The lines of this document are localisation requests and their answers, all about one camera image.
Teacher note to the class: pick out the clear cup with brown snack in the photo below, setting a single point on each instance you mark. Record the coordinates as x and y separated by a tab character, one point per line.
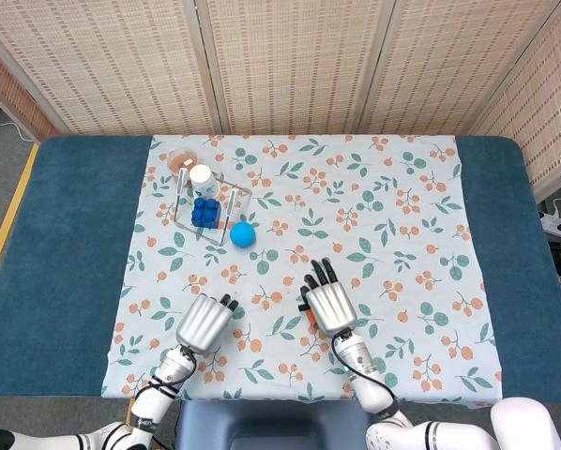
179	160

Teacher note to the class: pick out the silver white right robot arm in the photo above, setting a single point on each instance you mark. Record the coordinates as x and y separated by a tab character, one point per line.
360	361

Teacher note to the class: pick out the teal table cover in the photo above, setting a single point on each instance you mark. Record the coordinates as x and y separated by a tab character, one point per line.
74	258

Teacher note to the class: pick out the floral fruit print tablecloth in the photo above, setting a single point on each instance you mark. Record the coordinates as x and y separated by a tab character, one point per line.
379	234

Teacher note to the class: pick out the white paper cup blue print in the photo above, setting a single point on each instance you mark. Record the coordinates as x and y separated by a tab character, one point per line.
203	180

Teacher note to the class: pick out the white power strip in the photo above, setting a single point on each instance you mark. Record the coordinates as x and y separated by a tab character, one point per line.
555	222

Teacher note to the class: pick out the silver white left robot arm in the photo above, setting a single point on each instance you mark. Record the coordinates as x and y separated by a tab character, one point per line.
172	370

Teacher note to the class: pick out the blue ball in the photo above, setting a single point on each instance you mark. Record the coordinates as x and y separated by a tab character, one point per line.
242	235

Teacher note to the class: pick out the blue toy building brick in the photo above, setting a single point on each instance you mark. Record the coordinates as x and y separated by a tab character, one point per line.
205	213

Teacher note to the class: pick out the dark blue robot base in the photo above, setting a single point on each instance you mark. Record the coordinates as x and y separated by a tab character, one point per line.
271	426

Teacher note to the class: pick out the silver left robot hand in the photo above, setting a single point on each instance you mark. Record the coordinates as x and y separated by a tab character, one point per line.
203	323

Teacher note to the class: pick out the woven bamboo folding screen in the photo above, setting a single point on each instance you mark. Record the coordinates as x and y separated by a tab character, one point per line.
285	61

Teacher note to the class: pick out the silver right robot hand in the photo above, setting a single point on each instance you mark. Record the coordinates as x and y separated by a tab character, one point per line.
332	304

